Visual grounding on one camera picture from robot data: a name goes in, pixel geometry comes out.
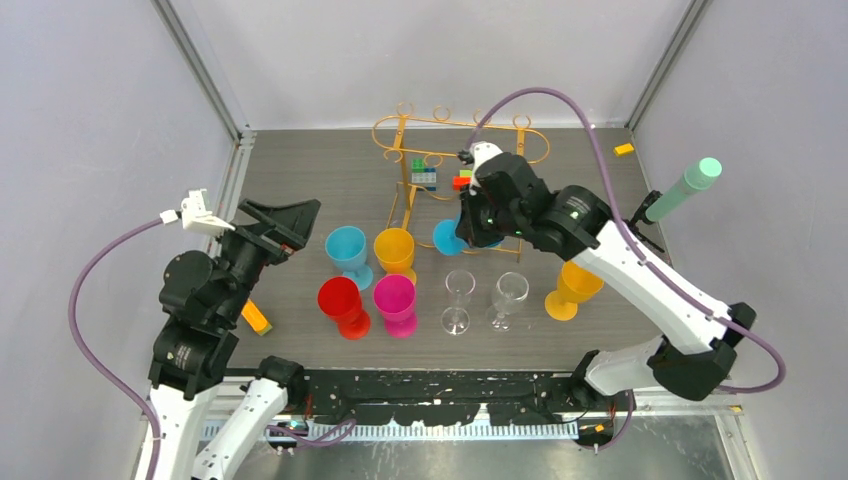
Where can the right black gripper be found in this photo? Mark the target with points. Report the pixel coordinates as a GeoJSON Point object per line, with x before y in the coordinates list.
{"type": "Point", "coordinates": [467, 229]}

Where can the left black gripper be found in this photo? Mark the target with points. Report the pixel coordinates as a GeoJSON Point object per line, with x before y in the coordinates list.
{"type": "Point", "coordinates": [291, 224]}

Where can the teal back wine glass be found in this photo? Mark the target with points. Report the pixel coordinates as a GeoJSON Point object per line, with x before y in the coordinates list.
{"type": "Point", "coordinates": [346, 246]}

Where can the blue back wine glass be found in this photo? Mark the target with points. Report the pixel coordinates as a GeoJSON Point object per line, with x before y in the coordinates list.
{"type": "Point", "coordinates": [447, 238]}

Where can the red back wine glass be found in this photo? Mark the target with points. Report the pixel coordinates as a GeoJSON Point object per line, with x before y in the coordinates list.
{"type": "Point", "coordinates": [339, 299]}

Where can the clear wine glass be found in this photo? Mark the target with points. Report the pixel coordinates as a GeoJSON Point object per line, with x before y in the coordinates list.
{"type": "Point", "coordinates": [507, 297]}
{"type": "Point", "coordinates": [460, 285]}

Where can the yellow back wine glass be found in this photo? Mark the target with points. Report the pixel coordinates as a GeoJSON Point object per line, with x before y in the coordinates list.
{"type": "Point", "coordinates": [394, 249]}

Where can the orange front wine glass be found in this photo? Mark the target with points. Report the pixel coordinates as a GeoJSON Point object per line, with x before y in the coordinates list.
{"type": "Point", "coordinates": [575, 286]}

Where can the magenta wine glass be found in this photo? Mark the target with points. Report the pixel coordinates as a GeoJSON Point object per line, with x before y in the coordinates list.
{"type": "Point", "coordinates": [395, 299]}

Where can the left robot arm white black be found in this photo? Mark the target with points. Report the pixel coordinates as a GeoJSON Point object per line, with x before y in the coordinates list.
{"type": "Point", "coordinates": [203, 297]}

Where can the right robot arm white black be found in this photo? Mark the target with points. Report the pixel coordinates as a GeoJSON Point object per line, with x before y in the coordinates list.
{"type": "Point", "coordinates": [693, 354]}

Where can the red green toy bricks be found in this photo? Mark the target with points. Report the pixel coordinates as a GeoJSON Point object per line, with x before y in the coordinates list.
{"type": "Point", "coordinates": [462, 180]}

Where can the blue green toy bricks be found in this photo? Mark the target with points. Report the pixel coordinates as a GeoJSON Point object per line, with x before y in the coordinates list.
{"type": "Point", "coordinates": [422, 175]}

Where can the orange block on table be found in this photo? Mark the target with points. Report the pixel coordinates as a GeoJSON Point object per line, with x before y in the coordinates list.
{"type": "Point", "coordinates": [255, 318]}

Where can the yellow small block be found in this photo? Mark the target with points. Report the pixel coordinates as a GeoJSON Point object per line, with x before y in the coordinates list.
{"type": "Point", "coordinates": [624, 149]}

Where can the mint green cylinder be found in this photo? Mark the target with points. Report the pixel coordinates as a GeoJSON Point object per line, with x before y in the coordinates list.
{"type": "Point", "coordinates": [696, 178]}

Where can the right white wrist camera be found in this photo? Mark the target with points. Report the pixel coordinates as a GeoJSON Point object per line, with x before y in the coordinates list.
{"type": "Point", "coordinates": [477, 154]}

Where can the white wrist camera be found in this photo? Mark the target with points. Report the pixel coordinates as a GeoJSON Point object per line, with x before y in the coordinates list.
{"type": "Point", "coordinates": [477, 154]}
{"type": "Point", "coordinates": [196, 216]}

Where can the gold wire glass rack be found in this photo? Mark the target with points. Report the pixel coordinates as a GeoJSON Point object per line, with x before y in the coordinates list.
{"type": "Point", "coordinates": [390, 134]}

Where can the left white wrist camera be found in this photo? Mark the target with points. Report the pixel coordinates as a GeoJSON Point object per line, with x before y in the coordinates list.
{"type": "Point", "coordinates": [196, 216]}

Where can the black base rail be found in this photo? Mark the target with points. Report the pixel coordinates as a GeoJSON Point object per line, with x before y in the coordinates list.
{"type": "Point", "coordinates": [465, 405]}

